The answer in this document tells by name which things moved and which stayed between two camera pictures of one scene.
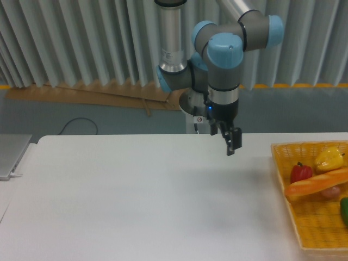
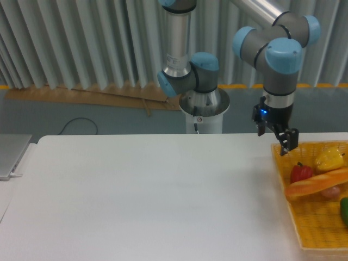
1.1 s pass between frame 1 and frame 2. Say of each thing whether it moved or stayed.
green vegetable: stayed
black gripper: moved
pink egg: stayed
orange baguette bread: stayed
